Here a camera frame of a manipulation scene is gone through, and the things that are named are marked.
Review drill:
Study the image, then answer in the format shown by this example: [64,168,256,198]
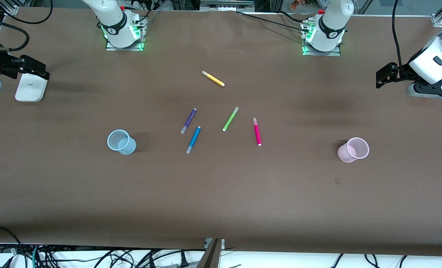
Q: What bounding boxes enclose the pink marker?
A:
[252,118,262,146]

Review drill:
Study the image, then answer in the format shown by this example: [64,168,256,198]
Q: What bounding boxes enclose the blue marker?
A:
[186,126,201,154]

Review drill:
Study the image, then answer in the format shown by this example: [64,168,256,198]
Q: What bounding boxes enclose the white desk lamp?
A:
[15,73,49,103]

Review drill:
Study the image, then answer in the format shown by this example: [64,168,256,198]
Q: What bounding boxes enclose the pink plastic cup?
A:
[337,137,370,163]

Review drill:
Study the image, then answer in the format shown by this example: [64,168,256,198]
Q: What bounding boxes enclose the blue plastic cup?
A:
[107,129,137,156]

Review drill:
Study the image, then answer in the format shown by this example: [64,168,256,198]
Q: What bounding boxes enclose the green marker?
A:
[222,107,239,132]

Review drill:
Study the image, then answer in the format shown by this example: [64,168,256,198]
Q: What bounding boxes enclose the purple marker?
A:
[181,108,197,134]

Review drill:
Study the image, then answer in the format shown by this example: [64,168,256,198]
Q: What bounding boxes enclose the yellow marker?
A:
[202,70,225,87]

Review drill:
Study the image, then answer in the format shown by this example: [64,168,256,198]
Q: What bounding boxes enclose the grey equipment box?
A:
[200,0,255,12]

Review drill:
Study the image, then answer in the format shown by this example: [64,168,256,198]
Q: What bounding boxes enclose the brown table cover sheet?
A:
[0,7,442,257]

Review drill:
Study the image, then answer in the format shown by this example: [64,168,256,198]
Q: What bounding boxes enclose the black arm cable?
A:
[0,0,54,51]
[392,0,417,80]

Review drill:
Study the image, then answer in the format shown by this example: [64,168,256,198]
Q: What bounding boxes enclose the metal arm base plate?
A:
[105,15,146,51]
[301,20,341,57]

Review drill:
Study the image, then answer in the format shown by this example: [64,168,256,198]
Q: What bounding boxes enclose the black cable lying on table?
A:
[236,10,311,33]

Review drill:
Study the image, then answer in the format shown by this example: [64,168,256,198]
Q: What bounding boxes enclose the black looped floor cable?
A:
[0,225,23,268]

